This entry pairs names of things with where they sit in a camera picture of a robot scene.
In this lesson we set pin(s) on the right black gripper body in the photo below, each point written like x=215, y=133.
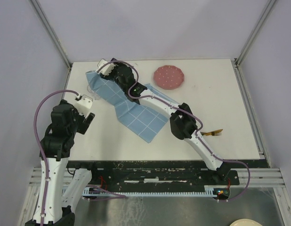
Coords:
x=112, y=76

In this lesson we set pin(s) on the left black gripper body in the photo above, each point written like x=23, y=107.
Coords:
x=78, y=125

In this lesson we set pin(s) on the blue checked cloth placemat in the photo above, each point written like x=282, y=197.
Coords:
x=143, y=121

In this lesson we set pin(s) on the green handled gold fork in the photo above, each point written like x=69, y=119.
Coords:
x=211, y=133

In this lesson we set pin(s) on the clear plastic cup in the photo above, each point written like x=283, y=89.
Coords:
x=94, y=95

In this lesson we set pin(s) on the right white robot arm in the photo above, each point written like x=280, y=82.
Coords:
x=182, y=122

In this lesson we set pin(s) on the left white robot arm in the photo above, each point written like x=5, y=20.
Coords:
x=55, y=207

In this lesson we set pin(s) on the pink dotted plate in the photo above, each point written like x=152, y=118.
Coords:
x=168, y=77

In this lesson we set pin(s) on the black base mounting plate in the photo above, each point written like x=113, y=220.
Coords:
x=131, y=174

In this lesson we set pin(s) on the cream plate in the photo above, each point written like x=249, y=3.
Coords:
x=245, y=222

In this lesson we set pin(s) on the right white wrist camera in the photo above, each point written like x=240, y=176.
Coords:
x=104, y=68

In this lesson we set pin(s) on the left aluminium frame post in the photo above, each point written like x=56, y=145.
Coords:
x=50, y=31

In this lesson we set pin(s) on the aluminium frame post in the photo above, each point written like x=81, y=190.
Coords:
x=50, y=31
x=263, y=17

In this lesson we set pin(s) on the light blue cable duct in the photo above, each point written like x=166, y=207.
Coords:
x=160, y=190

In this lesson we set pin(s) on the right aluminium frame post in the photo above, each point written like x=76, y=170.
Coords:
x=263, y=17

